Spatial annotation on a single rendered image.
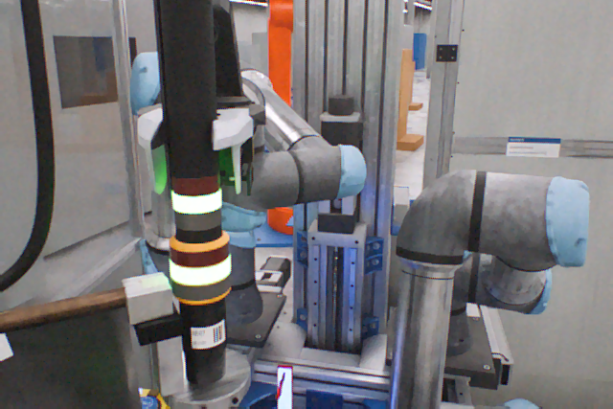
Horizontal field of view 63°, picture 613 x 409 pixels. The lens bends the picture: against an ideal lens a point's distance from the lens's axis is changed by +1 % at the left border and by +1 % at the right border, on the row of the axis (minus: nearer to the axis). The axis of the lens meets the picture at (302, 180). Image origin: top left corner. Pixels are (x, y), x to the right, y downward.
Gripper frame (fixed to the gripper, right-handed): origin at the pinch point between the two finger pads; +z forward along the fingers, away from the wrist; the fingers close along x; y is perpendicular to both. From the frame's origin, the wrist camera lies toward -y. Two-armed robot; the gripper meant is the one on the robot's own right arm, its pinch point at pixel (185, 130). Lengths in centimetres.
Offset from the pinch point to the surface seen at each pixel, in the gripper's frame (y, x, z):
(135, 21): -25, 130, -446
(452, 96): 15, -74, -170
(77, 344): 21.4, 12.8, -8.6
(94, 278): 64, 52, -108
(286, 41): -8, -7, -407
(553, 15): -16, -108, -164
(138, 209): 52, 47, -139
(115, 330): 21.6, 10.1, -11.0
